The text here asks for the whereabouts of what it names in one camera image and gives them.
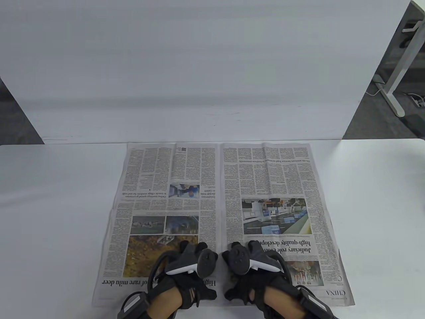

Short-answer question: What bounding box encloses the white partition board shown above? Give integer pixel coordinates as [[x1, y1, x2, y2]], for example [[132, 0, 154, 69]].
[[0, 0, 412, 144]]

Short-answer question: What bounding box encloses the black right forearm sensor strap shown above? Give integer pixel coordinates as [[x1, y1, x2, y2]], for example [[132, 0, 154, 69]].
[[297, 285, 338, 319]]

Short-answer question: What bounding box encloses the black white right hand controller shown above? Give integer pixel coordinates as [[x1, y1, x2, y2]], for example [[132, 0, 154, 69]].
[[222, 242, 283, 275]]

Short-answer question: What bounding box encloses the person's left hand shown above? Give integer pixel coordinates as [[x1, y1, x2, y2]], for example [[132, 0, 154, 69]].
[[155, 241, 218, 311]]

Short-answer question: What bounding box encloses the person's left forearm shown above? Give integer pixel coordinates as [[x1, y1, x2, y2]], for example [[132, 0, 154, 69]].
[[149, 287, 184, 319]]

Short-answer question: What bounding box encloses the printed newspaper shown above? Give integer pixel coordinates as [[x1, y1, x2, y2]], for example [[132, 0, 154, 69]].
[[92, 142, 355, 308]]

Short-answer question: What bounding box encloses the black left forearm sensor strap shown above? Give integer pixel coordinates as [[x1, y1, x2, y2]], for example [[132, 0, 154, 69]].
[[116, 291, 148, 319]]

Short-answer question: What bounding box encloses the black white hand controller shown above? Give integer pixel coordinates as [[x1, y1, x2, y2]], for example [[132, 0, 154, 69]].
[[165, 249, 219, 278], [222, 242, 283, 275]]

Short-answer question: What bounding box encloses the person's right hand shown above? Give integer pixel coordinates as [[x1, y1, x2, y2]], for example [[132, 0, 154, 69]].
[[221, 241, 295, 305]]

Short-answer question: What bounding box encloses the white table leg frame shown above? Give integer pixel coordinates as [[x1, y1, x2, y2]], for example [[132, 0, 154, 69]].
[[373, 0, 425, 117]]

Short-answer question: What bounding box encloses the black white left hand controller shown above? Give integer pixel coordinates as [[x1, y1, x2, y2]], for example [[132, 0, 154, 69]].
[[165, 249, 219, 278]]

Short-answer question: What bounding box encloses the black forearm sensor strap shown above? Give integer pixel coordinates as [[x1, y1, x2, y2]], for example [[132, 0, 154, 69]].
[[297, 285, 338, 319], [116, 291, 148, 319]]

